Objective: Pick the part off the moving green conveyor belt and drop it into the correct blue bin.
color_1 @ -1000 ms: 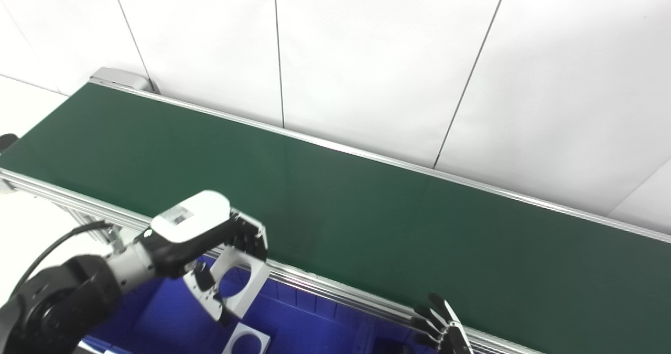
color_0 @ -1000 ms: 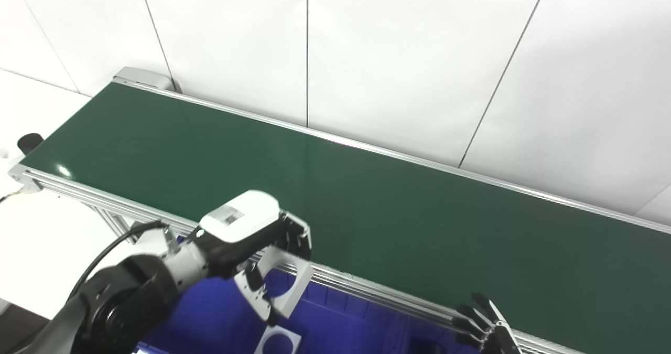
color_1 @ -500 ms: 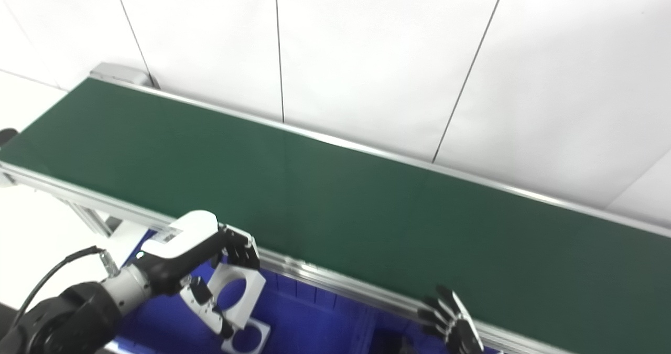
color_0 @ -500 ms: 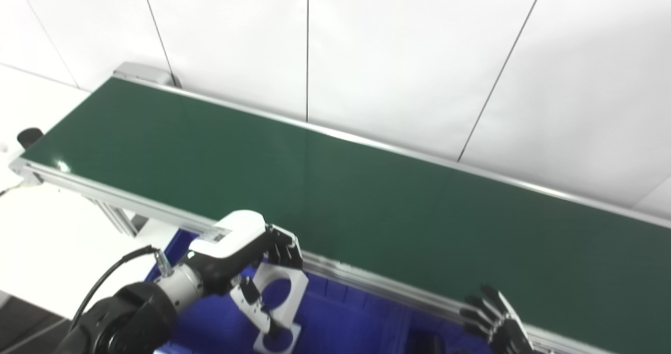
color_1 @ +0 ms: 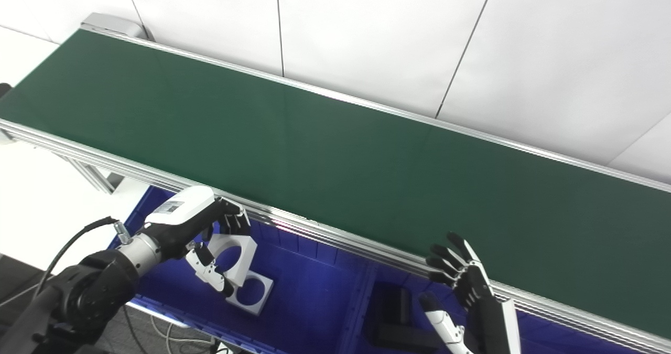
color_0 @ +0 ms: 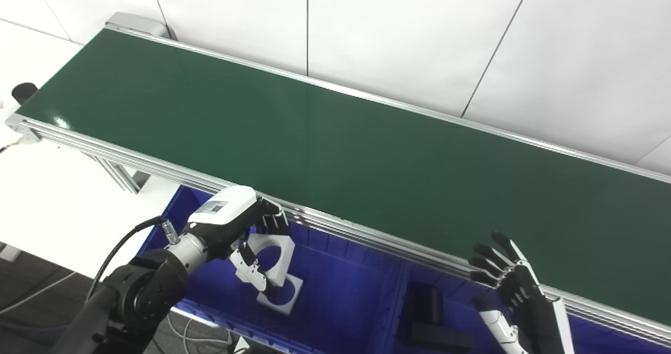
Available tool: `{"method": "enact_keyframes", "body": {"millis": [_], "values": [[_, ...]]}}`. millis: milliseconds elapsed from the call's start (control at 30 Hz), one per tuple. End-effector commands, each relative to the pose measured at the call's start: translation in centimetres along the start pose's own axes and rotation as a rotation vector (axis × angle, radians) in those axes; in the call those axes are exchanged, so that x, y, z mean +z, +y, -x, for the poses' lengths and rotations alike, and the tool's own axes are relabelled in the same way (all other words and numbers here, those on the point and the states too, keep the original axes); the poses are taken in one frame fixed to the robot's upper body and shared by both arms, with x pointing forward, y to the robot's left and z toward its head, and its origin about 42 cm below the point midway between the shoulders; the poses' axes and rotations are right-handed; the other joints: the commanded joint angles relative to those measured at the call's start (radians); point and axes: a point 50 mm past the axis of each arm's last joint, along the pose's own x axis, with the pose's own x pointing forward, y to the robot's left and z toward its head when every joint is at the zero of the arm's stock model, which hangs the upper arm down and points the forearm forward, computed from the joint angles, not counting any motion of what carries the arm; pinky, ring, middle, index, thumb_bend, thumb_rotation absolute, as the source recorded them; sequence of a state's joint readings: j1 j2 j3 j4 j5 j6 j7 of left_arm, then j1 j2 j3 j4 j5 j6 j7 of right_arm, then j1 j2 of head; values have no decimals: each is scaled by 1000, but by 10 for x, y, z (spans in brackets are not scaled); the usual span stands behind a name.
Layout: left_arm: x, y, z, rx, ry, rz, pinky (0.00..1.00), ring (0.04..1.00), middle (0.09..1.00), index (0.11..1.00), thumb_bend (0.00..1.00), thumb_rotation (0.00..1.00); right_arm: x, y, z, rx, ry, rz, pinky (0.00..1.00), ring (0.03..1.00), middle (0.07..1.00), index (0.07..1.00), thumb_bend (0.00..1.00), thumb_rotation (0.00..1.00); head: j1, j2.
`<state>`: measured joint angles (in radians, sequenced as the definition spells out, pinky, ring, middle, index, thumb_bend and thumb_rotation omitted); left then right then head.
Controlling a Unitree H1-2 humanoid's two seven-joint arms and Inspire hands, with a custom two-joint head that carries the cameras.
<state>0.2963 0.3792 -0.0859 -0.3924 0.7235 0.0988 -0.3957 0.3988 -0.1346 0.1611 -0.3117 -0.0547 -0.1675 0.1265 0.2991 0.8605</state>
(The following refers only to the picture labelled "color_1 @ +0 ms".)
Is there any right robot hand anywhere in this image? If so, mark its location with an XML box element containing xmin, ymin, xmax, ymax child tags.
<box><xmin>418</xmin><ymin>232</ymin><xmax>522</xmax><ymax>354</ymax></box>

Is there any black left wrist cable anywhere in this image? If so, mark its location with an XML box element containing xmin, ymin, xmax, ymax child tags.
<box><xmin>31</xmin><ymin>216</ymin><xmax>132</xmax><ymax>302</ymax></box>

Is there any large blue plastic bin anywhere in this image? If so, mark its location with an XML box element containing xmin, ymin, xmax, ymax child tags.
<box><xmin>107</xmin><ymin>185</ymin><xmax>378</xmax><ymax>354</ymax></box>
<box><xmin>335</xmin><ymin>260</ymin><xmax>645</xmax><ymax>354</ymax></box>

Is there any black block part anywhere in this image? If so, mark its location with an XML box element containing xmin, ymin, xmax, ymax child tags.
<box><xmin>367</xmin><ymin>283</ymin><xmax>446</xmax><ymax>352</ymax></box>

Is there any green conveyor belt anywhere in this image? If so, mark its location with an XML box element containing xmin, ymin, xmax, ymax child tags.
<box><xmin>0</xmin><ymin>29</ymin><xmax>671</xmax><ymax>339</ymax></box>

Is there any grey conveyor end housing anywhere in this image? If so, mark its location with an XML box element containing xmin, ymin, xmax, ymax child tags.
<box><xmin>80</xmin><ymin>12</ymin><xmax>150</xmax><ymax>40</ymax></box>

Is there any white floor cable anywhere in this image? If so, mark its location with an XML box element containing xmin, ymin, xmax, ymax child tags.
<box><xmin>149</xmin><ymin>315</ymin><xmax>221</xmax><ymax>352</ymax></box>

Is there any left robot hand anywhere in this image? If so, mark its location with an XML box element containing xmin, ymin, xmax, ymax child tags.
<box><xmin>144</xmin><ymin>185</ymin><xmax>252</xmax><ymax>298</ymax></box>

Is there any white square part with hole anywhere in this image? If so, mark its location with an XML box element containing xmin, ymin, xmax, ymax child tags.
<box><xmin>207</xmin><ymin>233</ymin><xmax>258</xmax><ymax>287</ymax></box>
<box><xmin>225</xmin><ymin>270</ymin><xmax>274</xmax><ymax>315</ymax></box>

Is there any aluminium conveyor leg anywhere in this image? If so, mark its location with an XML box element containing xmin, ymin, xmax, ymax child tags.
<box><xmin>52</xmin><ymin>155</ymin><xmax>124</xmax><ymax>195</ymax></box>

